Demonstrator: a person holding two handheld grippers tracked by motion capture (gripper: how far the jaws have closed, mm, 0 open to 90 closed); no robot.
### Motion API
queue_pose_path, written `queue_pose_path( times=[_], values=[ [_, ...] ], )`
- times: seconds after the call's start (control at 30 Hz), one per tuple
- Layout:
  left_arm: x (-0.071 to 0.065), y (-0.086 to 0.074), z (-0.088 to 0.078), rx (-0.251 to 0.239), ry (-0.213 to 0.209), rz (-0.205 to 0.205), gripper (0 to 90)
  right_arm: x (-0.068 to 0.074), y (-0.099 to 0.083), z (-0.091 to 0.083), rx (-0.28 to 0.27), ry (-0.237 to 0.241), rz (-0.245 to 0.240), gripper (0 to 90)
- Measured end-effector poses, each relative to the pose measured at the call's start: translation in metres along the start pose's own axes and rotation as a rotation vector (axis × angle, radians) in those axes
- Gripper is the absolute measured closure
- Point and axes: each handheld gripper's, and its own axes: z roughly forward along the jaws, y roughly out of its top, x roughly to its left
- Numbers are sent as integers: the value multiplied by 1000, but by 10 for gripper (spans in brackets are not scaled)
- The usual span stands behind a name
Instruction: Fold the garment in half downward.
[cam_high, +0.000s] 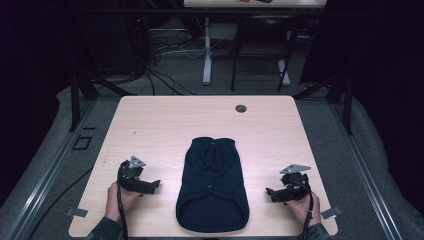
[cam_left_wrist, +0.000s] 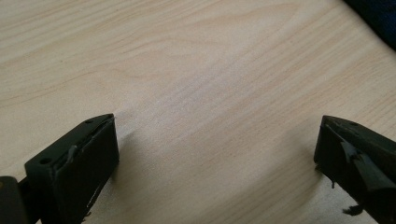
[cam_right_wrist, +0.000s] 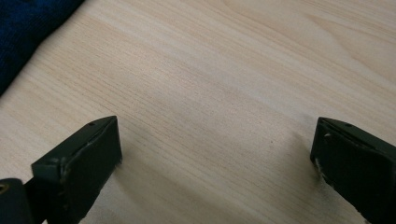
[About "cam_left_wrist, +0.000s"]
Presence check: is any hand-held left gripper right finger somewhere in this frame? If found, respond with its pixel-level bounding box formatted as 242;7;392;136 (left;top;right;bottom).
313;115;396;224

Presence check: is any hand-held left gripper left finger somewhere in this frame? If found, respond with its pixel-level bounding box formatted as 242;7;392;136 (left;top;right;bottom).
23;113;120;224

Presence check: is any dark cloth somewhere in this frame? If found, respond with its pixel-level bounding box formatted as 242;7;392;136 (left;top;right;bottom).
342;0;396;52

